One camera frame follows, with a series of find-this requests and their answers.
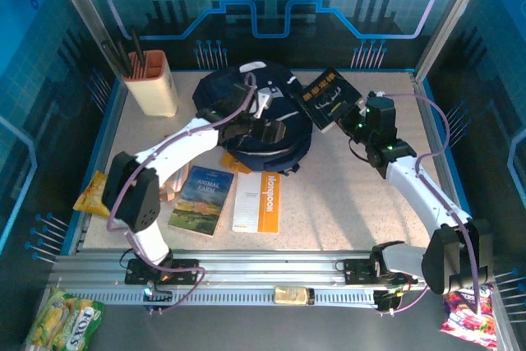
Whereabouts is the navy blue backpack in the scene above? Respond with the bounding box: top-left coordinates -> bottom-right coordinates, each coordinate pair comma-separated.
191,61 -> 313,175

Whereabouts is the yellow leather card wallet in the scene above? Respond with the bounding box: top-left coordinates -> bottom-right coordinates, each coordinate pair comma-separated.
219,152 -> 251,175

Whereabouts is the black book with yellow print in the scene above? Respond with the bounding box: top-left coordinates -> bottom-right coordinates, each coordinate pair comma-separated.
293,66 -> 365,134

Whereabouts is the orange and white notebook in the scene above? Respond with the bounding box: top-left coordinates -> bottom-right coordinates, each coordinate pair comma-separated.
231,170 -> 281,233

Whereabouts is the Animal Farm book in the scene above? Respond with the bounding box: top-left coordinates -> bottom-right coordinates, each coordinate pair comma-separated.
168,166 -> 235,238

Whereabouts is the cream pen holder orange rim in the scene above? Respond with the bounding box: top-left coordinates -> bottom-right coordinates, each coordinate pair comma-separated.
122,49 -> 178,118

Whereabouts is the black pen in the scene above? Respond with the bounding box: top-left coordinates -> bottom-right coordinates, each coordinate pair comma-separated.
130,29 -> 145,69
116,40 -> 133,77

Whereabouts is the black connector box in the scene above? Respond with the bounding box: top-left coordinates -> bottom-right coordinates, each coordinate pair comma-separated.
141,283 -> 173,315
372,289 -> 403,315

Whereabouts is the small yellow packet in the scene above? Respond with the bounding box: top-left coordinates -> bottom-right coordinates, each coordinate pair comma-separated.
273,284 -> 316,307

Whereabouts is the yellow snack bag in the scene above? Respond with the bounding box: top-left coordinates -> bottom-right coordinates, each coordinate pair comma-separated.
72,170 -> 112,219

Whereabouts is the purple Fox's candy bag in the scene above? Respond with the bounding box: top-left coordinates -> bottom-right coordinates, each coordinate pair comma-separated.
438,283 -> 498,348

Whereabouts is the green Fox's candy bag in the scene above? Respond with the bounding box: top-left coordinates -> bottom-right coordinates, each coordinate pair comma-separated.
23,287 -> 106,351

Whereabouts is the aluminium side rail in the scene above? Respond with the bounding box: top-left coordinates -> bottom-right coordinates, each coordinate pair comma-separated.
410,73 -> 472,253
73,79 -> 128,253

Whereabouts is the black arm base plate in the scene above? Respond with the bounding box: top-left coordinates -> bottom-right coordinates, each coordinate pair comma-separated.
336,258 -> 418,286
124,258 -> 205,286

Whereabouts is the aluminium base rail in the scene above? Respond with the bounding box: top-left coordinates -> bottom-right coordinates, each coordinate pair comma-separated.
48,250 -> 494,307

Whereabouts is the aluminium frame post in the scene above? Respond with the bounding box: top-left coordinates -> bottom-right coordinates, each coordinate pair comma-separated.
413,0 -> 496,83
44,0 -> 128,93

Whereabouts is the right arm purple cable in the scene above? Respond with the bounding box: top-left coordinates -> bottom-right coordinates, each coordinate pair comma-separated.
377,91 -> 484,315

